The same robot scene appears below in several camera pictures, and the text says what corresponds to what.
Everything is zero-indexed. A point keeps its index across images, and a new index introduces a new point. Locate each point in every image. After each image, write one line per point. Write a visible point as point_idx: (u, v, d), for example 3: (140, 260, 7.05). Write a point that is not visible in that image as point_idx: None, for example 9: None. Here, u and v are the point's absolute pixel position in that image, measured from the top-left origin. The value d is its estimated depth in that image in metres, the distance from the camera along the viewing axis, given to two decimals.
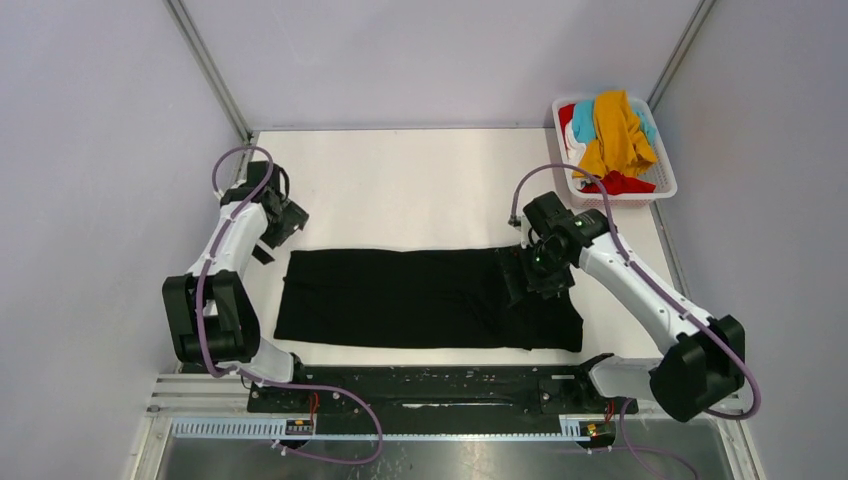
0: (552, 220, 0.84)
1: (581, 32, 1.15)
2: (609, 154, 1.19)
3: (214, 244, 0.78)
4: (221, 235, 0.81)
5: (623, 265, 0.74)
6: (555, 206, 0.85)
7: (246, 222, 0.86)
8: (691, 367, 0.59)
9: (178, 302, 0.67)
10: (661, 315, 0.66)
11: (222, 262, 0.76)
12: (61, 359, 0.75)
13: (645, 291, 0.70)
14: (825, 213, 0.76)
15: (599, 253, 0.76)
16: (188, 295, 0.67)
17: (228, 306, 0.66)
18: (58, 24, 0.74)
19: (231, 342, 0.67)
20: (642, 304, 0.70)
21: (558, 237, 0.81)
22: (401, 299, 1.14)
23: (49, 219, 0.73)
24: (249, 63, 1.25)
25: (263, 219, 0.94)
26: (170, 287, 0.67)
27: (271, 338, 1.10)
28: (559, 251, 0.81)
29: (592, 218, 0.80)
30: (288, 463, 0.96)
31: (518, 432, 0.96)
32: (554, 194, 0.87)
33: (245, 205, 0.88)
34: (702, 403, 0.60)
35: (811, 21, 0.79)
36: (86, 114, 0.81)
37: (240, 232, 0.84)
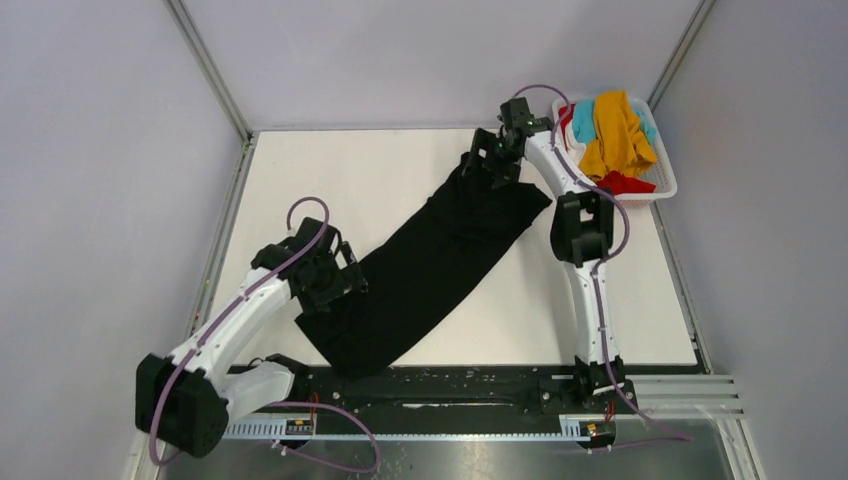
0: (515, 122, 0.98)
1: (581, 32, 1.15)
2: (609, 154, 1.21)
3: (207, 330, 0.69)
4: (220, 319, 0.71)
5: (549, 151, 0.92)
6: (519, 110, 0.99)
7: (258, 304, 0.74)
8: (571, 213, 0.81)
9: (145, 386, 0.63)
10: (561, 181, 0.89)
11: (205, 358, 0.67)
12: (61, 361, 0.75)
13: (556, 164, 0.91)
14: (827, 214, 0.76)
15: (536, 142, 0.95)
16: (157, 380, 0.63)
17: (190, 406, 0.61)
18: (58, 24, 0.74)
19: (187, 438, 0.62)
20: (551, 173, 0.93)
21: (515, 133, 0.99)
22: (390, 309, 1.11)
23: (49, 221, 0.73)
24: (249, 63, 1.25)
25: (289, 292, 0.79)
26: (144, 368, 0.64)
27: (304, 360, 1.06)
28: (514, 144, 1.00)
29: (543, 121, 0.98)
30: (289, 463, 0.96)
31: (518, 432, 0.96)
32: (523, 99, 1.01)
33: (268, 278, 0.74)
34: (576, 243, 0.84)
35: (812, 21, 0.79)
36: (86, 116, 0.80)
37: (240, 322, 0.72)
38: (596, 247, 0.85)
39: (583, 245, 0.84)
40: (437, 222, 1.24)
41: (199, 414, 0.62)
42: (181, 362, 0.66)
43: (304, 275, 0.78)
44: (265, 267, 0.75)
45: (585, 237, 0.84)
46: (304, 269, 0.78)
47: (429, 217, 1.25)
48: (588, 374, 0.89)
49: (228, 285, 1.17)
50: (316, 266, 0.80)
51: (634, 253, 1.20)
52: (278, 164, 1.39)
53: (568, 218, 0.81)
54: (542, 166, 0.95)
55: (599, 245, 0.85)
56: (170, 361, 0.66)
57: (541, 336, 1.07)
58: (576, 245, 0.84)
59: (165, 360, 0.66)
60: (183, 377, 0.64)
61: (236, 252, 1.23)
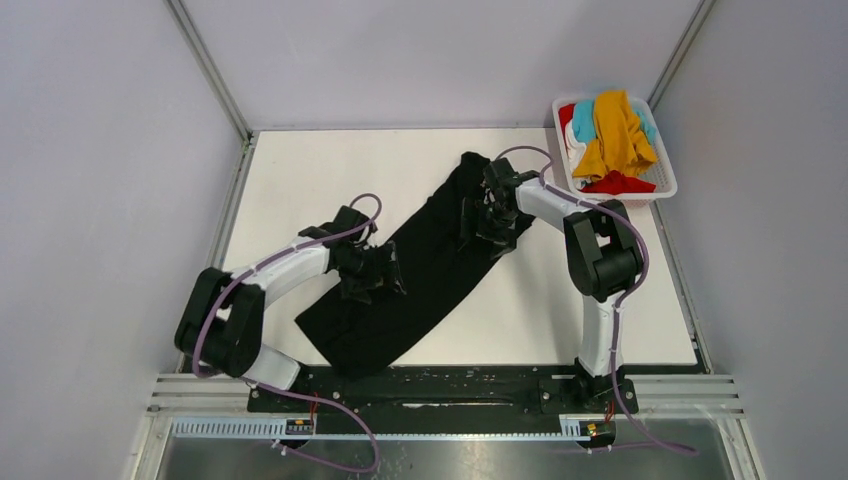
0: (500, 179, 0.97)
1: (581, 32, 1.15)
2: (609, 154, 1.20)
3: (265, 260, 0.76)
4: (276, 257, 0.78)
5: (540, 189, 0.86)
6: (503, 167, 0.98)
7: (305, 259, 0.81)
8: (581, 231, 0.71)
9: (204, 290, 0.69)
10: (562, 210, 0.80)
11: (260, 279, 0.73)
12: (62, 360, 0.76)
13: (552, 198, 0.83)
14: (827, 214, 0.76)
15: (525, 188, 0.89)
16: (215, 289, 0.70)
17: (238, 316, 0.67)
18: (58, 24, 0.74)
19: (223, 351, 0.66)
20: (550, 210, 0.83)
21: (505, 192, 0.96)
22: (387, 313, 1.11)
23: (49, 220, 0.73)
24: (249, 63, 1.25)
25: (326, 264, 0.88)
26: (208, 275, 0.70)
27: (304, 360, 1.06)
28: (505, 202, 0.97)
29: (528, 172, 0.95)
30: (289, 463, 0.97)
31: (519, 432, 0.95)
32: (504, 159, 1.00)
33: (314, 242, 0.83)
34: (602, 269, 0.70)
35: (812, 21, 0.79)
36: (85, 116, 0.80)
37: (291, 265, 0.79)
38: (625, 272, 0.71)
39: (609, 271, 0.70)
40: (432, 220, 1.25)
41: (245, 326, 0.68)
42: (239, 277, 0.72)
43: (341, 256, 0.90)
44: (311, 236, 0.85)
45: (609, 260, 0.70)
46: (340, 250, 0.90)
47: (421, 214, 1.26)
48: (588, 375, 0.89)
49: None
50: (350, 251, 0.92)
51: None
52: (278, 164, 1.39)
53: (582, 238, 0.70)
54: (541, 207, 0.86)
55: (628, 270, 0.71)
56: (229, 274, 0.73)
57: (540, 325, 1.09)
58: (602, 273, 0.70)
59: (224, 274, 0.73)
60: (236, 293, 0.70)
61: (236, 252, 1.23)
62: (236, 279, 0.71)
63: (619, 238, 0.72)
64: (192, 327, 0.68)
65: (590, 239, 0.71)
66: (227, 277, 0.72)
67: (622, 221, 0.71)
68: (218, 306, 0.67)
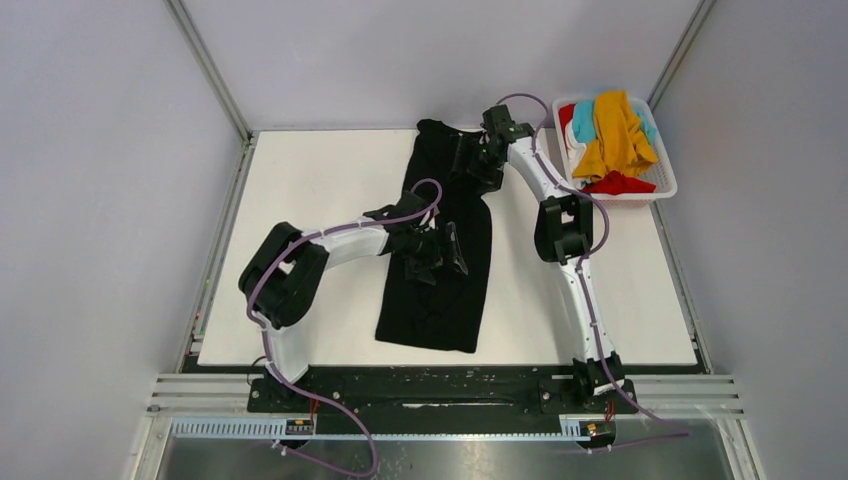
0: (498, 127, 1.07)
1: (581, 32, 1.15)
2: (609, 154, 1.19)
3: (334, 227, 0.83)
4: (343, 227, 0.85)
5: (530, 156, 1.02)
6: (503, 116, 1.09)
7: (367, 236, 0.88)
8: (551, 216, 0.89)
9: (277, 241, 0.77)
10: (543, 186, 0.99)
11: (326, 243, 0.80)
12: (61, 361, 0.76)
13: (537, 170, 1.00)
14: (826, 215, 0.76)
15: (518, 147, 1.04)
16: (284, 242, 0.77)
17: (299, 273, 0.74)
18: (59, 24, 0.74)
19: (277, 300, 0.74)
20: (532, 178, 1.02)
21: (498, 139, 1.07)
22: (454, 301, 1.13)
23: (49, 221, 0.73)
24: (249, 64, 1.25)
25: (381, 246, 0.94)
26: (282, 229, 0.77)
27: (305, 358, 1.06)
28: (497, 149, 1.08)
29: (524, 127, 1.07)
30: (289, 463, 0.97)
31: (519, 432, 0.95)
32: (504, 106, 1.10)
33: (376, 223, 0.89)
34: (558, 244, 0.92)
35: (811, 22, 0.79)
36: (85, 117, 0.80)
37: (355, 237, 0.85)
38: (576, 247, 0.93)
39: (564, 246, 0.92)
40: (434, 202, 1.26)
41: (303, 284, 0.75)
42: (308, 235, 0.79)
43: (398, 240, 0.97)
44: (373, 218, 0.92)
45: (565, 238, 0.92)
46: (399, 236, 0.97)
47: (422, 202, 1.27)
48: (588, 375, 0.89)
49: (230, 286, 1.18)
50: (408, 235, 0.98)
51: (633, 253, 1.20)
52: (278, 164, 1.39)
53: (551, 222, 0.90)
54: (524, 169, 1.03)
55: (579, 244, 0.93)
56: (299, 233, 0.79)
57: (538, 293, 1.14)
58: (558, 246, 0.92)
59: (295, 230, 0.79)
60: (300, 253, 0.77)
61: (236, 252, 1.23)
62: (305, 238, 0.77)
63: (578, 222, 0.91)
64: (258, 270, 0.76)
65: (557, 222, 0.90)
66: (297, 233, 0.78)
67: (585, 209, 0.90)
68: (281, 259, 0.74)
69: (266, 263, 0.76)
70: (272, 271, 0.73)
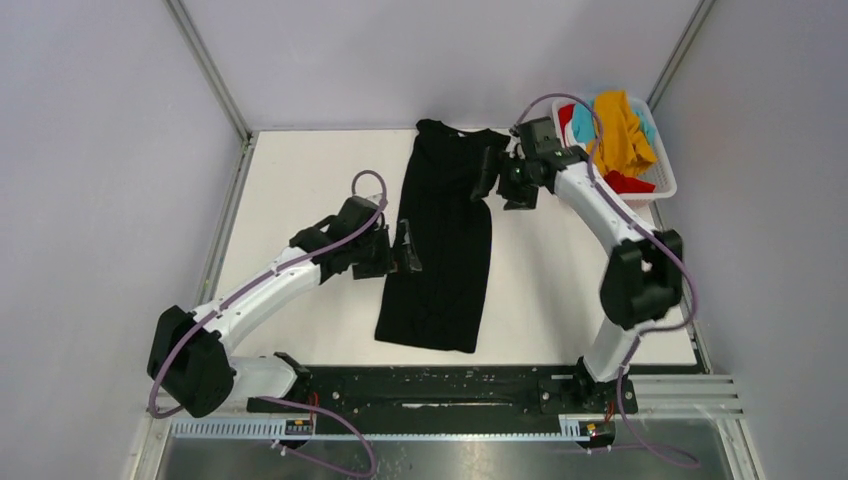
0: (539, 149, 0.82)
1: (581, 32, 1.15)
2: (609, 155, 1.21)
3: (232, 293, 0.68)
4: (249, 286, 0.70)
5: (589, 186, 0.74)
6: (547, 134, 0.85)
7: (287, 282, 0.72)
8: (629, 266, 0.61)
9: (167, 331, 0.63)
10: (610, 224, 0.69)
11: (223, 322, 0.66)
12: (60, 361, 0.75)
13: (600, 203, 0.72)
14: (826, 214, 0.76)
15: (570, 176, 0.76)
16: (175, 333, 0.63)
17: (193, 373, 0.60)
18: (57, 23, 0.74)
19: (184, 397, 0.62)
20: (595, 215, 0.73)
21: (541, 166, 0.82)
22: (454, 300, 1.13)
23: (48, 220, 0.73)
24: (249, 63, 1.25)
25: (317, 278, 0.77)
26: (170, 314, 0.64)
27: (306, 358, 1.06)
28: (539, 178, 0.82)
29: (573, 150, 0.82)
30: (288, 463, 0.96)
31: (519, 432, 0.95)
32: (552, 122, 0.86)
33: (300, 260, 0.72)
34: (639, 301, 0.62)
35: (811, 22, 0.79)
36: (85, 117, 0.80)
37: (268, 292, 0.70)
38: (661, 306, 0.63)
39: (646, 306, 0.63)
40: (435, 202, 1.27)
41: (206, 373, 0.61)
42: (201, 321, 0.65)
43: (339, 260, 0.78)
44: (301, 249, 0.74)
45: (647, 294, 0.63)
46: (339, 255, 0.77)
47: (418, 203, 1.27)
48: (588, 376, 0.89)
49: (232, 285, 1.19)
50: (358, 251, 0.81)
51: None
52: (278, 165, 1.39)
53: (627, 275, 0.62)
54: (582, 205, 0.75)
55: (664, 305, 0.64)
56: (192, 315, 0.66)
57: (541, 295, 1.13)
58: (638, 305, 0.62)
59: (189, 313, 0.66)
60: (199, 336, 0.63)
61: (236, 252, 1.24)
62: (196, 326, 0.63)
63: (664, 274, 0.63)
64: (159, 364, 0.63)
65: (636, 272, 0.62)
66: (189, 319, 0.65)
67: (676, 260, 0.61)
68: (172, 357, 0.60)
69: (163, 355, 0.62)
70: (170, 361, 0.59)
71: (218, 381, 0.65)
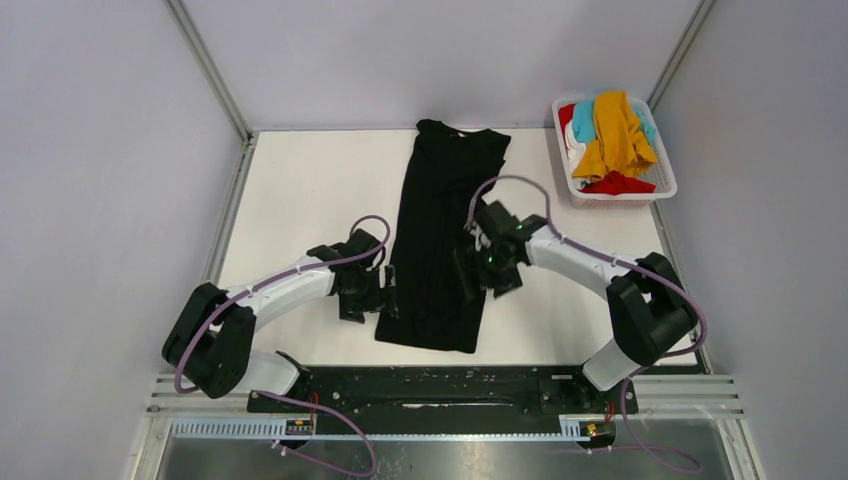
0: (501, 228, 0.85)
1: (581, 33, 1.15)
2: (609, 154, 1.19)
3: (264, 280, 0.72)
4: (276, 277, 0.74)
5: (559, 244, 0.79)
6: (502, 213, 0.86)
7: (308, 282, 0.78)
8: (634, 303, 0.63)
9: (198, 305, 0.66)
10: (595, 270, 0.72)
11: (255, 301, 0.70)
12: (61, 361, 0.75)
13: (578, 256, 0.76)
14: (826, 215, 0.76)
15: (537, 242, 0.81)
16: (208, 306, 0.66)
17: (225, 339, 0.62)
18: (57, 24, 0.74)
19: (206, 369, 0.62)
20: (577, 268, 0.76)
21: (510, 245, 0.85)
22: (455, 300, 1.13)
23: (48, 220, 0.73)
24: (249, 64, 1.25)
25: (329, 286, 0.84)
26: (203, 290, 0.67)
27: (306, 358, 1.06)
28: (510, 255, 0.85)
29: (531, 218, 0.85)
30: (288, 464, 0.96)
31: (519, 432, 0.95)
32: (500, 201, 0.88)
33: (320, 265, 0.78)
34: (658, 334, 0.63)
35: (811, 23, 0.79)
36: (85, 117, 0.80)
37: (292, 287, 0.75)
38: (678, 330, 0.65)
39: (664, 338, 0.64)
40: (435, 203, 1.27)
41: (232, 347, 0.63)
42: (233, 296, 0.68)
43: (347, 277, 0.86)
44: (319, 257, 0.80)
45: (662, 325, 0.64)
46: (348, 272, 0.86)
47: (418, 203, 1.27)
48: (590, 383, 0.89)
49: (232, 285, 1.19)
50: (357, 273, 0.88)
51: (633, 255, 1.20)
52: (278, 165, 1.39)
53: (635, 314, 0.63)
54: (565, 264, 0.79)
55: (680, 329, 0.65)
56: (224, 293, 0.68)
57: (541, 296, 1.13)
58: (658, 338, 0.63)
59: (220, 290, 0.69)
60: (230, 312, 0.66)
61: (237, 253, 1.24)
62: (231, 300, 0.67)
63: (668, 299, 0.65)
64: (181, 341, 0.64)
65: (644, 306, 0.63)
66: (222, 295, 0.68)
67: (675, 288, 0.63)
68: (207, 324, 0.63)
69: (189, 331, 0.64)
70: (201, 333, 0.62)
71: (239, 363, 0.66)
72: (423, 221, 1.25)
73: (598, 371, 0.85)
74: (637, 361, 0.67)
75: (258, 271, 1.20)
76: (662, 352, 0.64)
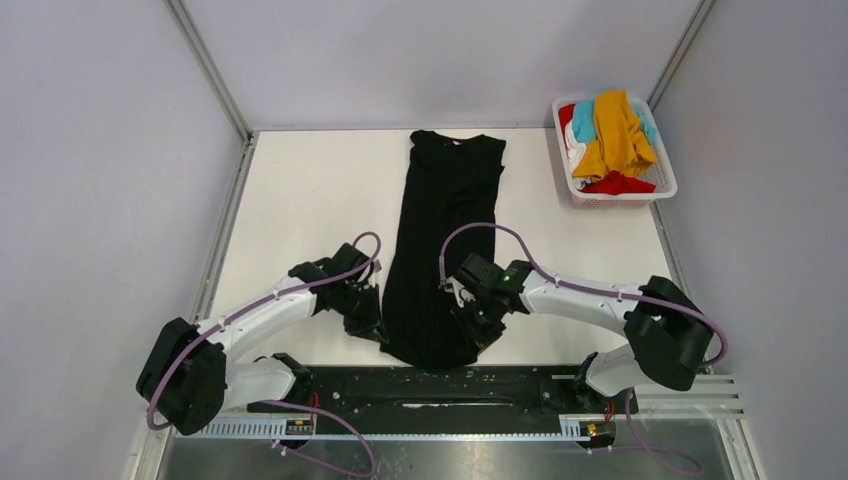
0: (486, 283, 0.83)
1: (581, 32, 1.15)
2: (610, 154, 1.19)
3: (235, 312, 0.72)
4: (252, 306, 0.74)
5: (555, 288, 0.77)
6: (484, 267, 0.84)
7: (287, 306, 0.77)
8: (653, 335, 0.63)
9: (169, 342, 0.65)
10: (604, 308, 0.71)
11: (227, 336, 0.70)
12: (61, 358, 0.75)
13: (580, 296, 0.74)
14: (827, 215, 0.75)
15: (533, 291, 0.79)
16: (180, 342, 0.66)
17: (197, 374, 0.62)
18: (58, 25, 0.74)
19: (179, 406, 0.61)
20: (582, 308, 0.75)
21: (504, 297, 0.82)
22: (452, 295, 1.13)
23: (49, 219, 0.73)
24: (248, 63, 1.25)
25: (311, 308, 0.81)
26: (173, 327, 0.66)
27: (306, 357, 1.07)
28: (504, 307, 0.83)
29: (517, 265, 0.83)
30: (288, 464, 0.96)
31: (518, 432, 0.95)
32: (478, 255, 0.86)
33: (300, 288, 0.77)
34: (686, 357, 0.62)
35: (812, 24, 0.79)
36: (85, 115, 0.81)
37: (269, 314, 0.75)
38: (704, 347, 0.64)
39: (691, 357, 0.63)
40: (434, 202, 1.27)
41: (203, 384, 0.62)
42: (205, 332, 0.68)
43: (331, 296, 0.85)
44: (301, 278, 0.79)
45: (686, 345, 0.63)
46: (333, 291, 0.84)
47: (419, 203, 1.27)
48: (593, 389, 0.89)
49: (232, 285, 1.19)
50: (346, 292, 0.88)
51: (632, 255, 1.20)
52: (278, 165, 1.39)
53: (659, 343, 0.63)
54: (563, 306, 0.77)
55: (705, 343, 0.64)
56: (195, 329, 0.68)
57: None
58: (686, 361, 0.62)
59: (191, 326, 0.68)
60: (201, 349, 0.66)
61: (237, 253, 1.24)
62: (202, 336, 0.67)
63: (683, 319, 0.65)
64: (152, 377, 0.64)
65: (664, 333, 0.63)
66: (193, 332, 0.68)
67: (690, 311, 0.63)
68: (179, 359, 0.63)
69: (160, 368, 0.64)
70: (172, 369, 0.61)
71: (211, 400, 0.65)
72: (424, 221, 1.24)
73: (601, 377, 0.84)
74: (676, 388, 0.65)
75: (258, 272, 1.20)
76: (695, 373, 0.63)
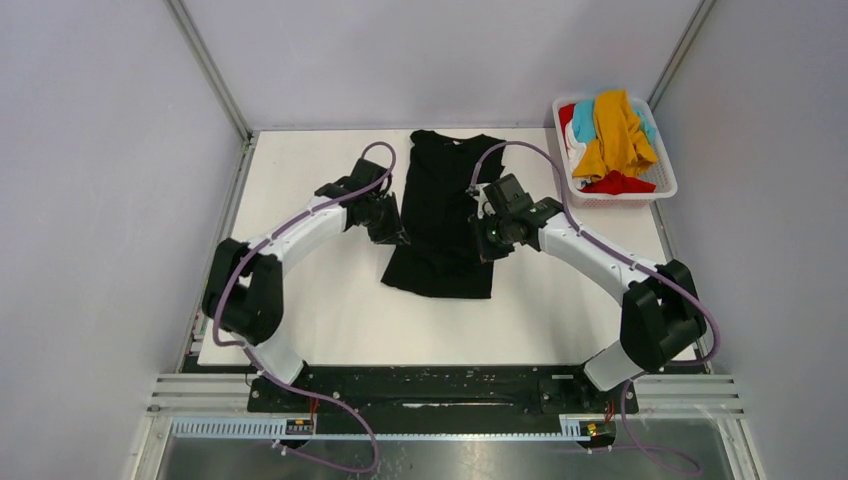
0: (512, 208, 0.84)
1: (581, 32, 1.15)
2: (609, 154, 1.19)
3: (282, 226, 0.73)
4: (290, 223, 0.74)
5: (575, 236, 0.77)
6: (516, 192, 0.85)
7: (322, 222, 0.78)
8: (646, 312, 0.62)
9: (223, 262, 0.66)
10: (613, 271, 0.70)
11: (277, 248, 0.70)
12: (61, 360, 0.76)
13: (596, 252, 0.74)
14: (827, 216, 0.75)
15: (552, 230, 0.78)
16: (234, 260, 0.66)
17: (260, 285, 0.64)
18: (58, 26, 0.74)
19: (247, 319, 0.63)
20: (595, 267, 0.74)
21: (522, 226, 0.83)
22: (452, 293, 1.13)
23: (49, 221, 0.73)
24: (249, 64, 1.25)
25: (343, 224, 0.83)
26: (226, 246, 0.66)
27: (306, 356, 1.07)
28: (520, 236, 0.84)
29: (547, 203, 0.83)
30: (288, 463, 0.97)
31: (519, 432, 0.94)
32: (515, 178, 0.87)
33: (330, 203, 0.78)
34: (666, 342, 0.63)
35: (813, 24, 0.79)
36: (85, 116, 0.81)
37: (310, 228, 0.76)
38: (687, 339, 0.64)
39: (672, 343, 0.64)
40: (434, 201, 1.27)
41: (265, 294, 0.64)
42: (255, 247, 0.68)
43: (358, 212, 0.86)
44: (327, 197, 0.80)
45: (670, 331, 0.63)
46: (358, 207, 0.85)
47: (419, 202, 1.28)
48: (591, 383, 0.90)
49: None
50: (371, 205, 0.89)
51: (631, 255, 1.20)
52: (278, 164, 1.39)
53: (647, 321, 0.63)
54: (575, 255, 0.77)
55: (689, 337, 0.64)
56: (245, 245, 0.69)
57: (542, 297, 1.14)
58: (664, 346, 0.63)
59: (242, 243, 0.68)
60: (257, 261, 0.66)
61: None
62: (255, 249, 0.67)
63: (682, 307, 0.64)
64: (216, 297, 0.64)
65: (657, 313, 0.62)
66: (245, 247, 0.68)
67: (693, 302, 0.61)
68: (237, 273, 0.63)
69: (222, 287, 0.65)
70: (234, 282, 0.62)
71: (276, 307, 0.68)
72: (424, 220, 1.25)
73: (598, 369, 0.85)
74: (644, 367, 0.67)
75: None
76: (668, 359, 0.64)
